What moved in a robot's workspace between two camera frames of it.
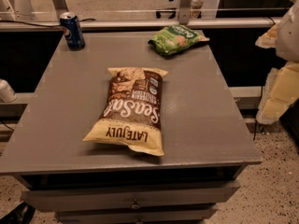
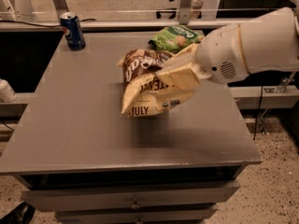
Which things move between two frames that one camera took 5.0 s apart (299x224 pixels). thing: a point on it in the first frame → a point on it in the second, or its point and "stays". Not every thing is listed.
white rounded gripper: (289, 37) → (220, 54)
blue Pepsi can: (73, 35) stays
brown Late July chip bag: (132, 112) → (143, 92)
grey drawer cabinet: (206, 143) stays
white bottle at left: (7, 92) stays
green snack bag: (175, 38) stays
